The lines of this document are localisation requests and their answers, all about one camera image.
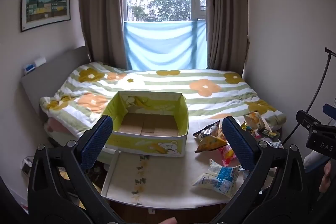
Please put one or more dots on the framed picture of houses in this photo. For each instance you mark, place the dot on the framed picture of houses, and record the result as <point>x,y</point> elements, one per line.
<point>46,5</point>

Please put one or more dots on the white butterfly print cardboard piece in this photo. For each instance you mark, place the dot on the white butterfly print cardboard piece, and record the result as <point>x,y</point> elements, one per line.
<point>126,176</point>

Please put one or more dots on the black gooseneck stand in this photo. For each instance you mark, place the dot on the black gooseneck stand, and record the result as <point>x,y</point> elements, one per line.
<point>319,82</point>

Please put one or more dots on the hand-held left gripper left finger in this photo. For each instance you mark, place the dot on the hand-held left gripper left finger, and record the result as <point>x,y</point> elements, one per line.
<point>96,142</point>

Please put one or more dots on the pink candy packet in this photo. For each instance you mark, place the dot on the pink candy packet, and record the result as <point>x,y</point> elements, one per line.
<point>227,155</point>

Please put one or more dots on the black and green snack packet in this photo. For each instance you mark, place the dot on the black and green snack packet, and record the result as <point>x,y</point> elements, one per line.
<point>270,133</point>

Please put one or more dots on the white paper roll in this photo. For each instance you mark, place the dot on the white paper roll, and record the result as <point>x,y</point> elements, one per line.
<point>40,61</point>

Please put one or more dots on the yellow cardboard box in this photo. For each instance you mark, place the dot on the yellow cardboard box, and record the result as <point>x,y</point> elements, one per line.
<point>147,145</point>

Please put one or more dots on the pink pillow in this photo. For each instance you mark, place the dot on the pink pillow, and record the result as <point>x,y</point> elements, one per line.
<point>56,128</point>

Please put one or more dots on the blue and white snack packet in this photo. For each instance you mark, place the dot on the blue and white snack packet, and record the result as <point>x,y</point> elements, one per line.
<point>218,178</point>

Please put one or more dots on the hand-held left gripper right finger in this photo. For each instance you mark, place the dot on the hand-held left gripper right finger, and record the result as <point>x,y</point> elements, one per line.
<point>237,144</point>

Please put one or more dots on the person's left hand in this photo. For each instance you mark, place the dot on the person's left hand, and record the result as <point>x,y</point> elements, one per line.
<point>165,221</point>

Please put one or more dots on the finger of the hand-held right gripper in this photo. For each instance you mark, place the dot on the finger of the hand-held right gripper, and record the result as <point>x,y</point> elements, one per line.
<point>329,109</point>
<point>307,119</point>

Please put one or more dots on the floral striped blanket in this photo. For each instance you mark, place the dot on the floral striped blanket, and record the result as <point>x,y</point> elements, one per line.
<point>162,87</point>

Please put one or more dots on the orange and white snack packet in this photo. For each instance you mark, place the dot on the orange and white snack packet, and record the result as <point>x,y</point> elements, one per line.
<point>211,141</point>

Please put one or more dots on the grey bed headboard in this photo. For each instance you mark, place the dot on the grey bed headboard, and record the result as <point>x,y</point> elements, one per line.
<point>47,82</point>

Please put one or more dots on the blue and white box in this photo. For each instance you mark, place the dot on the blue and white box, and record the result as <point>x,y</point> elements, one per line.
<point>29,68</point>

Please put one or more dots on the white charger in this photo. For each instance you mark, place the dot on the white charger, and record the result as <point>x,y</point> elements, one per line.
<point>26,166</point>

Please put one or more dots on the person's right hand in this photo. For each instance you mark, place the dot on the person's right hand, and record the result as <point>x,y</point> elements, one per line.
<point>328,176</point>

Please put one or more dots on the pale potato chip packet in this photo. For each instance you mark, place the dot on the pale potato chip packet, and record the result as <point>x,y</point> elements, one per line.
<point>256,120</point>

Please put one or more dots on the light blue cloth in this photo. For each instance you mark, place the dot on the light blue cloth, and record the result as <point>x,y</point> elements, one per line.
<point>165,45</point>

